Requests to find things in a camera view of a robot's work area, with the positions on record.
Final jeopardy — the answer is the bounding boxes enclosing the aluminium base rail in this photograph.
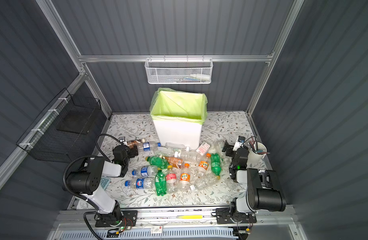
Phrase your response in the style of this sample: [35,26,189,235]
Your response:
[52,205,304,240]

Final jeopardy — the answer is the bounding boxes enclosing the white wire wall basket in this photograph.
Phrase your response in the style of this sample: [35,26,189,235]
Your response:
[145,59,214,85]

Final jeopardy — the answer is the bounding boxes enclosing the orange label bottle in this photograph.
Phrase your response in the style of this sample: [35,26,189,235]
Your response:
[196,153,211,178]
[179,163,192,192]

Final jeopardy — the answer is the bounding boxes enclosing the white tube in basket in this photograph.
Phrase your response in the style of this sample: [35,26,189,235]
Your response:
[190,74,211,82]

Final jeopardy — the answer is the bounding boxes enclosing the black corrugated left cable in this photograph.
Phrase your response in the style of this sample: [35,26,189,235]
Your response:
[62,133,125,202]

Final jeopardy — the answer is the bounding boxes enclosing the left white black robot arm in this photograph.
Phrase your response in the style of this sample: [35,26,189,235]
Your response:
[62,145,135,226]

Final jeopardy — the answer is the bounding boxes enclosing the teal calculator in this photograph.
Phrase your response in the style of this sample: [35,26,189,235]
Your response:
[100,177,111,190]

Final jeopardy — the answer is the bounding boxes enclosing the clear bottle blue cap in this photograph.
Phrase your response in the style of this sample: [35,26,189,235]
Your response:
[132,165,160,178]
[125,178,155,190]

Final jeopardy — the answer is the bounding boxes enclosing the green plastic bin liner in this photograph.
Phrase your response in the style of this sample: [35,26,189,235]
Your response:
[150,88,208,125]

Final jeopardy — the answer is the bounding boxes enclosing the white waste bin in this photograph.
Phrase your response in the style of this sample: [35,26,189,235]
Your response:
[153,118,203,150]

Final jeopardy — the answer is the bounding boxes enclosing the green crushed bottle lower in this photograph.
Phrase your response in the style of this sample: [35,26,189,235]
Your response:
[155,169,167,196]

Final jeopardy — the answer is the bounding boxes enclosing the clear bottle blue label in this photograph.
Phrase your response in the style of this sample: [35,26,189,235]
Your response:
[137,141,161,152]

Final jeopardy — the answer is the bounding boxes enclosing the white cup with pens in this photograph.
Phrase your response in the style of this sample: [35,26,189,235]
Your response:
[248,142,269,164]

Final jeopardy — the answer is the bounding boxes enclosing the floral patterned table mat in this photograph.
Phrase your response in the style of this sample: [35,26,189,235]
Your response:
[76,110,273,210]

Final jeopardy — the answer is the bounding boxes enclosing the clear bottle white cap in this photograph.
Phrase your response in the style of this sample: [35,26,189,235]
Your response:
[175,151,202,164]
[190,173,221,192]

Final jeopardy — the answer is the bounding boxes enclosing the brown tinted clear bottle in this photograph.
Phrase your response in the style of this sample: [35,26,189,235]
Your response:
[119,137,146,149]

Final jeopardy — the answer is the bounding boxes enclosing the amber tea bottle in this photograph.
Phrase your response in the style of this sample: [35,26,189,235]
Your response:
[163,156,184,169]

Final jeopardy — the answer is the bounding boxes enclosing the clear bottle pink label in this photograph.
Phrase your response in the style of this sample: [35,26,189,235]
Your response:
[166,165,177,194]

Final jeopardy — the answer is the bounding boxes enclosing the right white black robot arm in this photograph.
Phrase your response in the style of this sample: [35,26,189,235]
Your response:
[216,142,286,225]

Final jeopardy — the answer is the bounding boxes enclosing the pink white carton box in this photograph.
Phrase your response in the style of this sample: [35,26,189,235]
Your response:
[196,142,211,156]

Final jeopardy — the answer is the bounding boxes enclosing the black wire side basket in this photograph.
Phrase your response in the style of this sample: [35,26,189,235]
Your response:
[16,89,102,163]

